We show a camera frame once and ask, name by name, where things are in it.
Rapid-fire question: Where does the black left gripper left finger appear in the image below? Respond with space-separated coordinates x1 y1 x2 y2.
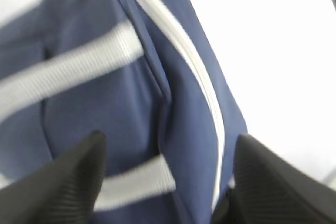
1 131 106 223

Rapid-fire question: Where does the navy blue lunch bag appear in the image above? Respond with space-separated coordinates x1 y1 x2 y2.
1 0 247 223

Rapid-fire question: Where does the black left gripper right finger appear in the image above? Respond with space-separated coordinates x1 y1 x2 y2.
212 134 335 223

